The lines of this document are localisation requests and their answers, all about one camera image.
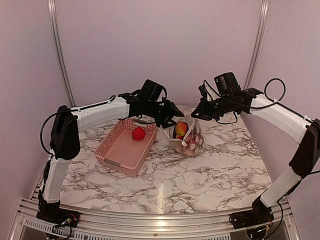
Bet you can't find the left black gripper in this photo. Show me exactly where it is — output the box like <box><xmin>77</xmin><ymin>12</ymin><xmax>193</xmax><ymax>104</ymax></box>
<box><xmin>145</xmin><ymin>99</ymin><xmax>184</xmax><ymax>129</ymax></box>

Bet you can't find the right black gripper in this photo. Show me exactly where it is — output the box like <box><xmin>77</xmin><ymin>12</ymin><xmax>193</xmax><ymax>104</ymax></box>
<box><xmin>190</xmin><ymin>94</ymin><xmax>238</xmax><ymax>121</ymax></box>

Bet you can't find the clear zip top bag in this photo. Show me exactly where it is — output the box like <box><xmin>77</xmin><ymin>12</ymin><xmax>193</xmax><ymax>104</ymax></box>
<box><xmin>160</xmin><ymin>106</ymin><xmax>207</xmax><ymax>157</ymax></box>

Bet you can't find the red cherry bunch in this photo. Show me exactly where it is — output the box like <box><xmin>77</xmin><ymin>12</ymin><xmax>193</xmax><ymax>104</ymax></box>
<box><xmin>181</xmin><ymin>134</ymin><xmax>205</xmax><ymax>156</ymax></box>

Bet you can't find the red toy ball fruit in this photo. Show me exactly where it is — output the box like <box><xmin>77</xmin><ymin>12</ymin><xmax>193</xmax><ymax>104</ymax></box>
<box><xmin>131</xmin><ymin>127</ymin><xmax>146</xmax><ymax>141</ymax></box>

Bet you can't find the pink perforated plastic basket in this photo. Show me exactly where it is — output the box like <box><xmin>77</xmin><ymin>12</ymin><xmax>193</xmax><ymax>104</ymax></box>
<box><xmin>94</xmin><ymin>118</ymin><xmax>158</xmax><ymax>177</ymax></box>

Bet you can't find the purple toy eggplant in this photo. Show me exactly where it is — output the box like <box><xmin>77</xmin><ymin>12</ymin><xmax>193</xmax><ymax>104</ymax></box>
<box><xmin>172</xmin><ymin>125</ymin><xmax>178</xmax><ymax>139</ymax></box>

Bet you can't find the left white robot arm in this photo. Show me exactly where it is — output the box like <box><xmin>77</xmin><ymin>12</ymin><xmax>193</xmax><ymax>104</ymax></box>
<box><xmin>38</xmin><ymin>79</ymin><xmax>183</xmax><ymax>223</ymax></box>

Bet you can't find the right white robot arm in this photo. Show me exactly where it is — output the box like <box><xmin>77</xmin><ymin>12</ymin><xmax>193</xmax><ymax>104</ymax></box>
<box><xmin>191</xmin><ymin>72</ymin><xmax>320</xmax><ymax>224</ymax></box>

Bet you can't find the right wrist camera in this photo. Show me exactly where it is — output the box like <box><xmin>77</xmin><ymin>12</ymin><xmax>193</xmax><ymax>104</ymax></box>
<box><xmin>198</xmin><ymin>83</ymin><xmax>213</xmax><ymax>102</ymax></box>

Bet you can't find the right aluminium corner post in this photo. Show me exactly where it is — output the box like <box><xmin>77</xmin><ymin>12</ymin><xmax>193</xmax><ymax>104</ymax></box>
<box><xmin>244</xmin><ymin>0</ymin><xmax>270</xmax><ymax>89</ymax></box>

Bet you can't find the aluminium corner post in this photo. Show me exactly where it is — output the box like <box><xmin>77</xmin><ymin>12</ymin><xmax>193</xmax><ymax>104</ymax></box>
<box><xmin>244</xmin><ymin>0</ymin><xmax>270</xmax><ymax>89</ymax></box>
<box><xmin>47</xmin><ymin>0</ymin><xmax>76</xmax><ymax>107</ymax></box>

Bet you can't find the aluminium front frame rail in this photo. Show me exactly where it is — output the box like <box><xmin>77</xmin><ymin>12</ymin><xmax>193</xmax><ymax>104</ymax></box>
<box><xmin>9</xmin><ymin>197</ymin><xmax>301</xmax><ymax>240</ymax></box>

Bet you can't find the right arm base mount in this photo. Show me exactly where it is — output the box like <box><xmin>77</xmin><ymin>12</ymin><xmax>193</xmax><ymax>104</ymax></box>
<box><xmin>229</xmin><ymin>210</ymin><xmax>275</xmax><ymax>229</ymax></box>

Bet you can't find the left aluminium corner post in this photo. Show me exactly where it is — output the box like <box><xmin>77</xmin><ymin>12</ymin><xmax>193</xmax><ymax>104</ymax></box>
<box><xmin>47</xmin><ymin>0</ymin><xmax>76</xmax><ymax>107</ymax></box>

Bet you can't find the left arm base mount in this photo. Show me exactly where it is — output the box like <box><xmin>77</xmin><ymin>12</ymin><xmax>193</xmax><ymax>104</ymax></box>
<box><xmin>36</xmin><ymin>207</ymin><xmax>80</xmax><ymax>228</ymax></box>

